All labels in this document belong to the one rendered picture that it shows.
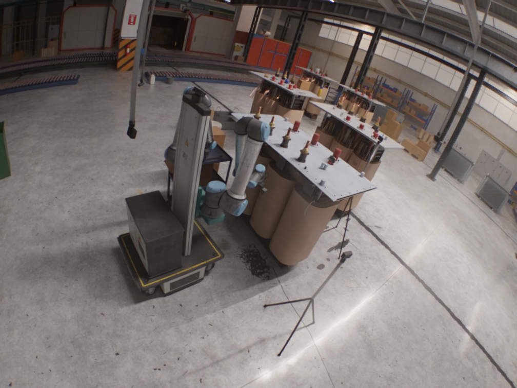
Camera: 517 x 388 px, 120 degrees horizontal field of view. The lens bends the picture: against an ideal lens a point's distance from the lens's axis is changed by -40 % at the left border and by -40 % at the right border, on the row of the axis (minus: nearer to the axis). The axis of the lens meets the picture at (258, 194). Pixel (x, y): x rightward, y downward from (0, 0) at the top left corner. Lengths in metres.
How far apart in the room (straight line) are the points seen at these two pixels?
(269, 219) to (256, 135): 1.38
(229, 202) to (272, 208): 0.97
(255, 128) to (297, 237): 1.30
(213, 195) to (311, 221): 1.00
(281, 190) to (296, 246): 0.61
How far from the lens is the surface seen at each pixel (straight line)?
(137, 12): 11.90
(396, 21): 11.23
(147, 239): 1.93
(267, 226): 2.89
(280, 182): 2.54
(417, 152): 11.87
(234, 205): 1.83
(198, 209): 2.09
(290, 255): 2.73
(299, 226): 2.44
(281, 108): 4.93
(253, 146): 1.67
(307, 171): 2.15
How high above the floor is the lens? 2.29
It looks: 34 degrees down
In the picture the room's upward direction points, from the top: 18 degrees clockwise
